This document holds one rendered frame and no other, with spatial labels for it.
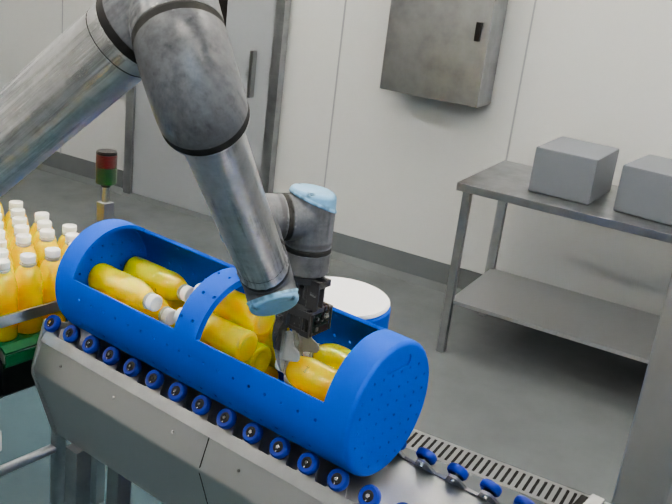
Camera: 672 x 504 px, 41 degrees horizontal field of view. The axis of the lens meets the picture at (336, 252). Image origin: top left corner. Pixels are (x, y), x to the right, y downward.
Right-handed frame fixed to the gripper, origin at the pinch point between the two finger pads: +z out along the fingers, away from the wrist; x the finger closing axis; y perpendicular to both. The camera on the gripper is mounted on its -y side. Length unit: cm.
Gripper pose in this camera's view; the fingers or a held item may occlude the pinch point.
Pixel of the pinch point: (287, 360)
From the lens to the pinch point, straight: 181.3
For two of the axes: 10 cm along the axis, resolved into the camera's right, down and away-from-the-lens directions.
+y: 7.9, 2.9, -5.4
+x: 6.1, -2.0, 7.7
